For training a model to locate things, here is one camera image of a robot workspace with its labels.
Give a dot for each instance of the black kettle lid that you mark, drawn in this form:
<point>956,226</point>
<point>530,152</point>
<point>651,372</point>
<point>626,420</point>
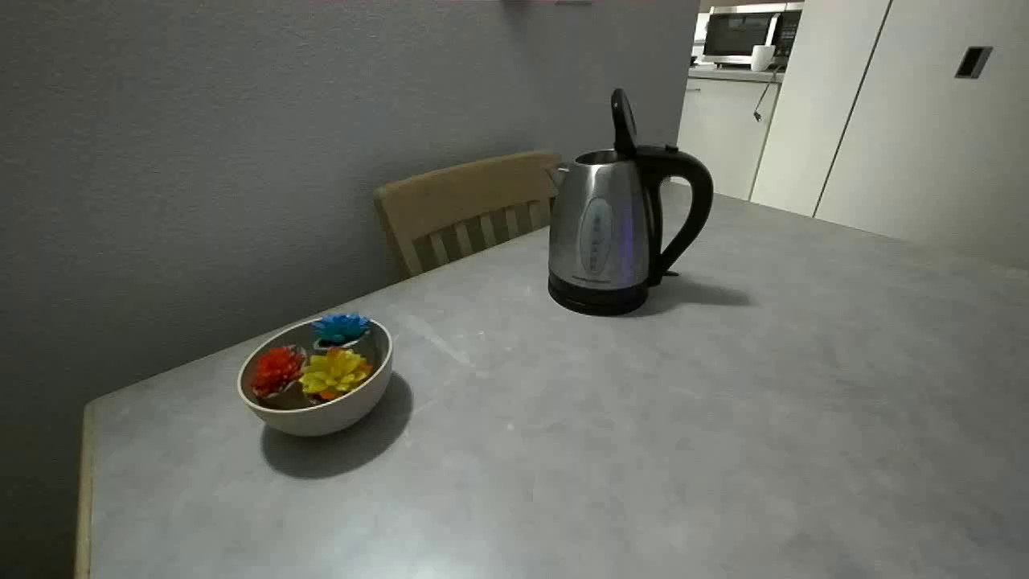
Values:
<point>626,130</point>

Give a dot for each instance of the stainless steel electric kettle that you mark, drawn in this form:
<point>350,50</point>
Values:
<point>606,226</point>

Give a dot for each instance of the wooden chair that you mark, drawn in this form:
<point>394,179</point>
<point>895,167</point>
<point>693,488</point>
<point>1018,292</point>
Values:
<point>456,209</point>

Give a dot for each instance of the blue toy flower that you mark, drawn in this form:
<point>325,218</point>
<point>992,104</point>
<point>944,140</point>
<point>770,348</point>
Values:
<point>343,331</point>

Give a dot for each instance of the yellow toy flower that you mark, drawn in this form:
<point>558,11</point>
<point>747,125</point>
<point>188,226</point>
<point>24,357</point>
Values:
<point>333,373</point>

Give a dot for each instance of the white ceramic bowl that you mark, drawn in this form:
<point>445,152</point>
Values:
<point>302,416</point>

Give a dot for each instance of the red toy flower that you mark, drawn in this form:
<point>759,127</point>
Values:
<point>275,372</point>

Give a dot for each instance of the white kitchen cabinet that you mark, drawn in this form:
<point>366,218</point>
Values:
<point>724,125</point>

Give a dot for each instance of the microwave oven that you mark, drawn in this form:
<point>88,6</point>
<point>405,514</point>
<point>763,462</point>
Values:
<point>730,35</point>

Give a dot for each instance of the white cup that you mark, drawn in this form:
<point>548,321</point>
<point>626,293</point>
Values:
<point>763,60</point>

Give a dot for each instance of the black wall switch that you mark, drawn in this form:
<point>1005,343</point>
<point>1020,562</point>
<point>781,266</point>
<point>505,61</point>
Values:
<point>972,61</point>

